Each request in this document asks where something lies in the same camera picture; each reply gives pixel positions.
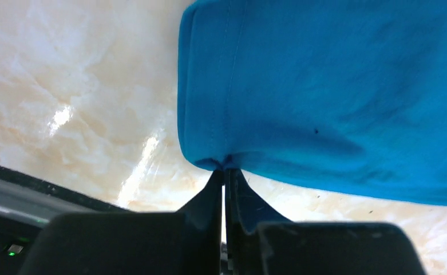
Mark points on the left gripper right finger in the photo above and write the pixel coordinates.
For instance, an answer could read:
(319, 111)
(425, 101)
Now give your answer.
(260, 240)

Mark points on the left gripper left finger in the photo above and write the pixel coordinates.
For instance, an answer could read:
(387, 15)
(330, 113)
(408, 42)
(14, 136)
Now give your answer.
(186, 241)

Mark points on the blue garment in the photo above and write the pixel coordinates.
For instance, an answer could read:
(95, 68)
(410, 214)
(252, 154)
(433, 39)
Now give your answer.
(344, 96)

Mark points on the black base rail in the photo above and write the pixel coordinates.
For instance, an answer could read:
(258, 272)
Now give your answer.
(27, 204)

